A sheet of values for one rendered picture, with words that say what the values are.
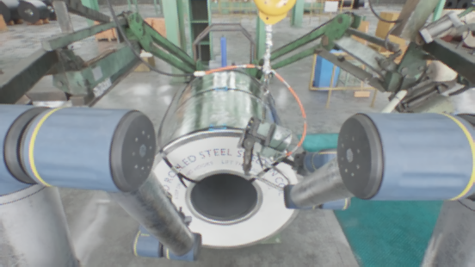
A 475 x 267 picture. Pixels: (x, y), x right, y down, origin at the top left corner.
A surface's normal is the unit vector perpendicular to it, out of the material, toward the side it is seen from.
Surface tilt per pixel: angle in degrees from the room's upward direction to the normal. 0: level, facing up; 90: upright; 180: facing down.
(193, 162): 90
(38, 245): 84
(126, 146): 85
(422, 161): 61
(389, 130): 22
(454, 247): 87
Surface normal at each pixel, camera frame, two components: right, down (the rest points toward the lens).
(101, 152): -0.08, -0.06
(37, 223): 0.83, 0.19
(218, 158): 0.03, 0.47
